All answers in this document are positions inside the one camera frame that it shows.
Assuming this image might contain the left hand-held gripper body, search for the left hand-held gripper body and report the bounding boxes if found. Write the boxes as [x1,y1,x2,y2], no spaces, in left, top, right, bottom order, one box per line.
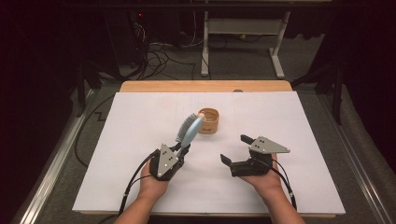
[148,143,185,182]

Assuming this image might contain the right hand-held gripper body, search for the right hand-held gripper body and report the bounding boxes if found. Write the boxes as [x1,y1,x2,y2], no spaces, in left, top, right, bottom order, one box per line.
[229,135,291,178]

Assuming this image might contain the light blue hairbrush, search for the light blue hairbrush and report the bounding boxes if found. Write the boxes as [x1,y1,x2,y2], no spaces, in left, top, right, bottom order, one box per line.
[175,112,205,159]

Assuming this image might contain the wooden cup with figurine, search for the wooden cup with figurine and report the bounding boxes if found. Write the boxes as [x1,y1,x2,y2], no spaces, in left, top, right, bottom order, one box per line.
[197,107,220,135]

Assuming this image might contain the person's left hand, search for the person's left hand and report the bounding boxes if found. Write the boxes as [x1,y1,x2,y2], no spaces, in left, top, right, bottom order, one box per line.
[137,161,171,203]

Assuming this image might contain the person's right hand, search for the person's right hand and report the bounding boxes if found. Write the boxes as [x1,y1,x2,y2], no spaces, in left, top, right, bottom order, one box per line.
[239,153,286,201]

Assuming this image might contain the white table cover sheet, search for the white table cover sheet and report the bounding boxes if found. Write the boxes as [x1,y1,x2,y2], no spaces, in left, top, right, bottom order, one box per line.
[72,91,347,216]

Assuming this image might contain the black metal stand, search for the black metal stand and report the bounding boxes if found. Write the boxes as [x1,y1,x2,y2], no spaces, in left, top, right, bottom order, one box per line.
[75,60,103,119]
[290,60,345,126]

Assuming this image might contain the dark computer tower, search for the dark computer tower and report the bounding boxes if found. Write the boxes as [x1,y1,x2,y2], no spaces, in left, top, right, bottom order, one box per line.
[104,7,150,71]

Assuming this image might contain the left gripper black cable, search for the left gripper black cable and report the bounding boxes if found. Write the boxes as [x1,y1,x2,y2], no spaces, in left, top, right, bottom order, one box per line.
[118,148,161,217]

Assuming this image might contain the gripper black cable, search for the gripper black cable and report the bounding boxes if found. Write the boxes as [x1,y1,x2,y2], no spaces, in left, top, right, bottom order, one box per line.
[270,158,299,212]
[118,148,161,217]

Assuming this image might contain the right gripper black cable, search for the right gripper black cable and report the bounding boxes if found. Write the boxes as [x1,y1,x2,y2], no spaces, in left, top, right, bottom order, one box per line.
[270,158,299,212]

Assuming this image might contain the aluminium floor rail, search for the aluminium floor rail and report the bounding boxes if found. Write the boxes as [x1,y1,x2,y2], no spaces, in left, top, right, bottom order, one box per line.
[316,92,394,224]
[19,88,96,224]

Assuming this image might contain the tangle of floor cables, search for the tangle of floor cables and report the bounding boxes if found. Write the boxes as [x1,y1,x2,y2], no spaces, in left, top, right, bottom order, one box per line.
[122,10,198,82]

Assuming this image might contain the long black floor cable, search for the long black floor cable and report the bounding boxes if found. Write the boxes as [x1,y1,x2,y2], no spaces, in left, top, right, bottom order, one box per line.
[73,94,116,169]

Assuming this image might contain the white metal desk frame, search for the white metal desk frame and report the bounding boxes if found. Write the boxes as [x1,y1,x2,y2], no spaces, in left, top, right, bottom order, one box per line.
[200,0,292,80]

